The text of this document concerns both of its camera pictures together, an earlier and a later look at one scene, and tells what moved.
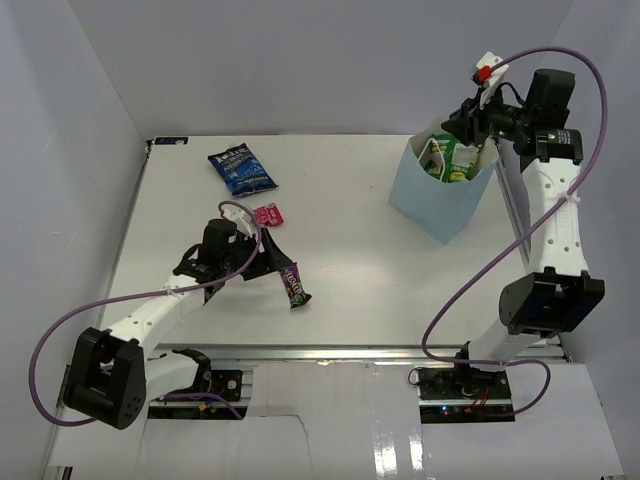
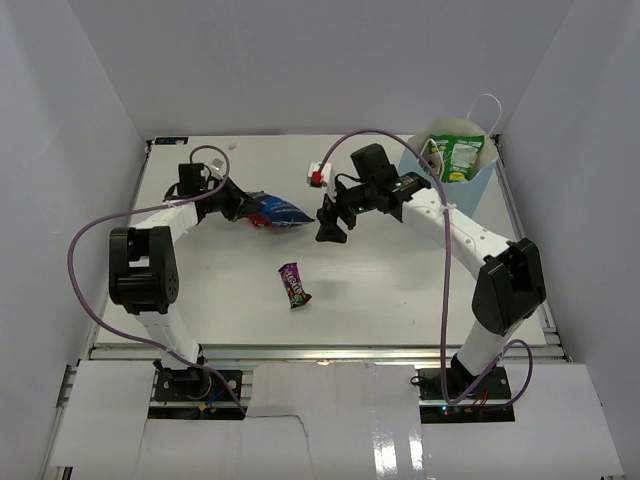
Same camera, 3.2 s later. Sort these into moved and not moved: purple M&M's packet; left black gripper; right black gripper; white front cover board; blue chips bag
Moved: blue chips bag; left black gripper; right black gripper
Not moved: purple M&M's packet; white front cover board
